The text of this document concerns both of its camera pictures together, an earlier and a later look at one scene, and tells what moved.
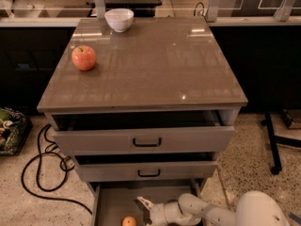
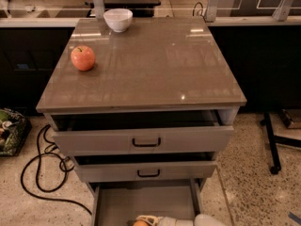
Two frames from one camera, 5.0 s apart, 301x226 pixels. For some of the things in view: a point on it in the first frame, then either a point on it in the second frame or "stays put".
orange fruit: (129, 221) → (140, 223)
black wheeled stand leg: (275, 139) stays put
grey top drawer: (83, 133) stays put
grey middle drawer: (139, 167) stays put
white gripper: (158, 213) → (174, 221)
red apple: (84, 57) stays put
